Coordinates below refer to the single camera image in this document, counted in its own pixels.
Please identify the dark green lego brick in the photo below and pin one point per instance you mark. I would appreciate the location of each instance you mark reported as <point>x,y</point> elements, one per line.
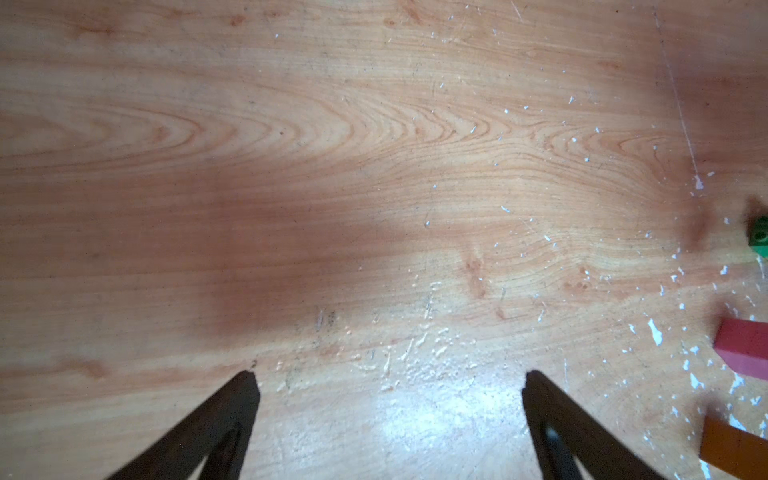
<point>758,236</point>

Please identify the brown lego plate left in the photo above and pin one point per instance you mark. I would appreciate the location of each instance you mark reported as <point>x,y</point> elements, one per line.
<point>734,451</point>

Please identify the pink lego brick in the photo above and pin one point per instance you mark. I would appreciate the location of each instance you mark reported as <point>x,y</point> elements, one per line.
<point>742,344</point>

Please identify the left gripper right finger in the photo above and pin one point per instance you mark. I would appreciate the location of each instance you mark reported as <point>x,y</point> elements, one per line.
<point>568,441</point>

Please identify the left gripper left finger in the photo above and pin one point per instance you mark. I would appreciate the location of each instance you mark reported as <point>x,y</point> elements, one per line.
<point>215,436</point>

